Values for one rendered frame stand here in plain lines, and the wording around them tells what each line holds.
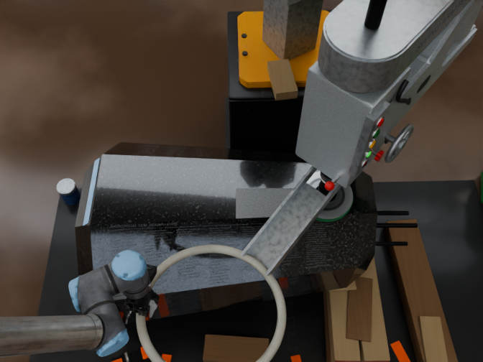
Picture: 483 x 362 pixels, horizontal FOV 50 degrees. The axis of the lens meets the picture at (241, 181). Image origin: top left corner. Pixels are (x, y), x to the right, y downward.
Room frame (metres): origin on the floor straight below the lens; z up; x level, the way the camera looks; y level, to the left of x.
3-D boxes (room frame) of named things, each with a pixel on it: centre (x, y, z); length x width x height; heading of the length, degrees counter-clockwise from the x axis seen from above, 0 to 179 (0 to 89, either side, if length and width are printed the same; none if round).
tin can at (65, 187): (1.47, 0.97, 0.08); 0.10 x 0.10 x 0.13
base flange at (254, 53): (1.90, -0.23, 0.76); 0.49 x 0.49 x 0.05; 1
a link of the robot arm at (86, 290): (0.50, 0.42, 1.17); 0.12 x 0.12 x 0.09; 28
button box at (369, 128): (0.89, -0.37, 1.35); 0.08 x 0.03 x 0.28; 139
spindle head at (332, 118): (1.08, -0.38, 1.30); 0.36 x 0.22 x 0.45; 139
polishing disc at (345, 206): (1.02, -0.33, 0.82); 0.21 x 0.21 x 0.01
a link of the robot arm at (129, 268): (0.57, 0.32, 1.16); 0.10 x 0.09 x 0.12; 118
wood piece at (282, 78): (1.64, -0.19, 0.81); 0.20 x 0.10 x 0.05; 9
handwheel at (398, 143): (1.03, -0.50, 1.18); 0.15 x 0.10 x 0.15; 139
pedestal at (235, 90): (1.90, -0.23, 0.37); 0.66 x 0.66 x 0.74; 1
